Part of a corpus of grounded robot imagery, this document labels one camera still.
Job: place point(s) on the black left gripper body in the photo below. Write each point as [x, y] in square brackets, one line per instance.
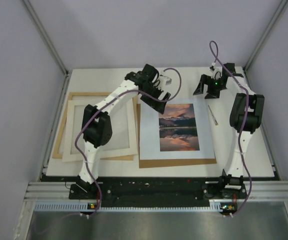
[152, 90]

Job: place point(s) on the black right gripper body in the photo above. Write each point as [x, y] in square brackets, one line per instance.
[215, 84]

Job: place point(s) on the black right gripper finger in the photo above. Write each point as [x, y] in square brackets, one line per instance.
[204, 80]
[213, 94]

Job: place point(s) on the clear handled screwdriver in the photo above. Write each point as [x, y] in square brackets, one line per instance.
[213, 116]

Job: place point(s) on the sunset landscape photo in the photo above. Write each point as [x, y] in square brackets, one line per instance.
[182, 132]

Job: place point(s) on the cream photo mat board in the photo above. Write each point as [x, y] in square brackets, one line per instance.
[71, 155]

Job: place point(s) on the wooden picture frame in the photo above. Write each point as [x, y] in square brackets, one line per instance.
[61, 130]

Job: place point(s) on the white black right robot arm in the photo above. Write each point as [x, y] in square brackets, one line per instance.
[245, 118]

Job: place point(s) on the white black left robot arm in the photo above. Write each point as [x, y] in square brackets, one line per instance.
[96, 129]

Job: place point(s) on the brown hardboard backing panel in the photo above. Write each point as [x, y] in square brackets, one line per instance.
[160, 163]

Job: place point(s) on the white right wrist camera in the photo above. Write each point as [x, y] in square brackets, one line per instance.
[216, 74]

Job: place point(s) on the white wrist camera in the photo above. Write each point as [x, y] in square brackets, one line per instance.
[163, 81]
[216, 74]

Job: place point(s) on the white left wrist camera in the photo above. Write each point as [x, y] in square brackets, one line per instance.
[163, 81]

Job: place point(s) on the aluminium left table rail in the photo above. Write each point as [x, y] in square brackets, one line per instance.
[52, 130]

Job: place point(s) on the aluminium table rail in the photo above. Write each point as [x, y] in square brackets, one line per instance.
[260, 157]
[52, 130]

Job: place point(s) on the aluminium left corner post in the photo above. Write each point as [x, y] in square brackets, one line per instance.
[44, 35]

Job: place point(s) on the aluminium corner post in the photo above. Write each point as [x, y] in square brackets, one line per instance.
[44, 35]
[278, 13]

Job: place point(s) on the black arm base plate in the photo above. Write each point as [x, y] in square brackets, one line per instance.
[128, 188]

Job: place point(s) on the aluminium right table rail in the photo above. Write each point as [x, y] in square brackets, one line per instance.
[260, 157]

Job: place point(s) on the aluminium right corner post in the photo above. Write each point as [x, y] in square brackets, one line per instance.
[278, 13]

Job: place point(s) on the aluminium front rail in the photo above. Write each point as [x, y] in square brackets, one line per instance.
[262, 191]

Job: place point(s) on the white slotted cable duct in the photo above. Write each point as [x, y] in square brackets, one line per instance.
[88, 207]

